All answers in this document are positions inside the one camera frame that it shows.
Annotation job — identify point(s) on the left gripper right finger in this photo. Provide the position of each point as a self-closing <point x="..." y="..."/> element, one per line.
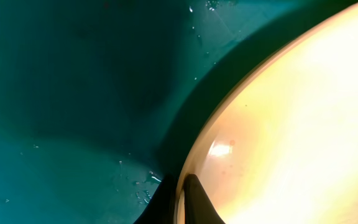
<point x="198" y="207"/>

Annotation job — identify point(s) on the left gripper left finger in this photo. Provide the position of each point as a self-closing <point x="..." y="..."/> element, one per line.
<point x="161" y="207"/>

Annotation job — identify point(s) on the yellow-green plate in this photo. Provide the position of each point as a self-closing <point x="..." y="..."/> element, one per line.
<point x="283" y="147"/>

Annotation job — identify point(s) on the teal plastic tray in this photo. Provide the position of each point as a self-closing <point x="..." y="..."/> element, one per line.
<point x="100" y="99"/>

